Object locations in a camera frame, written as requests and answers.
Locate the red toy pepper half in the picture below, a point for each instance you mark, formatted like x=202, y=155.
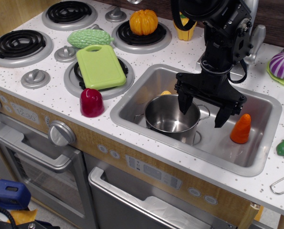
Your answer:
x=91, y=103

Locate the silver knob front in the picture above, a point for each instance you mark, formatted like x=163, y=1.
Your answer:
x=35, y=79

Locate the silver knob behind gourd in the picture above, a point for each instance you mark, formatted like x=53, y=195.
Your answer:
x=95, y=27

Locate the orange toy pumpkin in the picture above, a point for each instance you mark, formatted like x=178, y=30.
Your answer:
x=143, y=22

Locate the silver knob back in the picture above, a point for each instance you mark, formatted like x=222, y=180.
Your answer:
x=115, y=15

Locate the stainless steel pot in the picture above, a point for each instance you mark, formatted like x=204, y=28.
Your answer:
x=162, y=115

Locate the stove burner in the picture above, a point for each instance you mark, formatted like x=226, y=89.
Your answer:
x=71, y=81
x=127, y=41
x=23, y=48
x=69, y=16

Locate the light green plate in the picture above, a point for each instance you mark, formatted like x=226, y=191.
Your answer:
x=281, y=81

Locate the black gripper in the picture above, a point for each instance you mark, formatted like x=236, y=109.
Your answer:
x=212, y=88

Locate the silver knob middle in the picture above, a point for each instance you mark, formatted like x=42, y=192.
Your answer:
x=66, y=54

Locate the orange toy carrot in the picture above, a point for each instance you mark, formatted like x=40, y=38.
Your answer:
x=241, y=130

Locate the stainless steel sink basin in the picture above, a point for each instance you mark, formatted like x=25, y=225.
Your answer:
x=210, y=144

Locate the yellow toy piece in sink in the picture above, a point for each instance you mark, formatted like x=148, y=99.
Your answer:
x=165, y=93

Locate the purple white toy onion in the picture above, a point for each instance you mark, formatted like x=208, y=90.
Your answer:
x=276, y=65

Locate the silver oven dial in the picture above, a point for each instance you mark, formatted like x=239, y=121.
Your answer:
x=60, y=134

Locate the toy dishwasher door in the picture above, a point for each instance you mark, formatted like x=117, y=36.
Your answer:
x=122, y=201

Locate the yellow toy bell pepper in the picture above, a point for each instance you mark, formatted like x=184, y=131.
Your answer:
x=185, y=35

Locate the back right stove burner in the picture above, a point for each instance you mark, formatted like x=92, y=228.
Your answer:
x=127, y=41

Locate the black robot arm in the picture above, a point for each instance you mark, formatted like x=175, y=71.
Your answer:
x=188, y=8

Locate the light green cutting board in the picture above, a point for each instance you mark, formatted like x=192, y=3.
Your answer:
x=99, y=67

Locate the toy oven door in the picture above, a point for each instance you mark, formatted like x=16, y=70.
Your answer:
x=55, y=175

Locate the front right stove burner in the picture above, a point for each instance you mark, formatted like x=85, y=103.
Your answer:
x=71, y=81

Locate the green toy bitter gourd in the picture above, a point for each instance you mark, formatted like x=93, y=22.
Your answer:
x=86, y=37

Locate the back left stove burner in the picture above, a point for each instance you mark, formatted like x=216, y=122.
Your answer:
x=69, y=16

